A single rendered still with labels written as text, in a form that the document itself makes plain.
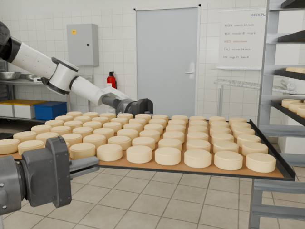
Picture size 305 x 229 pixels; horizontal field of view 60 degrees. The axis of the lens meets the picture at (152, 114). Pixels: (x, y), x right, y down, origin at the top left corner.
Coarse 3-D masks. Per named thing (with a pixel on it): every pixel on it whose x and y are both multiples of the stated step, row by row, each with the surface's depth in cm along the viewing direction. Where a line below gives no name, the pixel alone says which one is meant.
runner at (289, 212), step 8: (256, 208) 87; (264, 208) 87; (272, 208) 87; (280, 208) 86; (288, 208) 86; (296, 208) 85; (304, 208) 85; (264, 216) 85; (272, 216) 85; (280, 216) 85; (288, 216) 85; (296, 216) 85; (304, 216) 85
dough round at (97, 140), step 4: (88, 136) 60; (92, 136) 60; (96, 136) 60; (100, 136) 60; (104, 136) 60; (84, 140) 58; (88, 140) 57; (92, 140) 57; (96, 140) 57; (100, 140) 58; (104, 140) 59; (96, 144) 57; (100, 144) 58; (96, 148) 58
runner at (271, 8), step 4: (272, 0) 74; (276, 0) 74; (280, 0) 74; (284, 0) 74; (272, 4) 75; (276, 4) 74; (280, 4) 74; (272, 8) 75; (276, 8) 75; (280, 8) 72; (284, 8) 72; (288, 8) 72; (292, 8) 72; (296, 8) 72; (300, 8) 71; (304, 8) 71
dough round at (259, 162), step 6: (246, 156) 48; (252, 156) 48; (258, 156) 48; (264, 156) 48; (270, 156) 48; (246, 162) 48; (252, 162) 46; (258, 162) 46; (264, 162) 45; (270, 162) 45; (252, 168) 46; (258, 168) 46; (264, 168) 45; (270, 168) 45
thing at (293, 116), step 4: (272, 100) 78; (272, 104) 77; (276, 104) 73; (280, 104) 79; (276, 108) 73; (280, 108) 69; (284, 108) 67; (284, 112) 66; (288, 112) 63; (292, 112) 61; (292, 116) 61; (296, 116) 58; (300, 116) 56; (296, 120) 58; (300, 120) 56; (304, 120) 54; (304, 124) 54
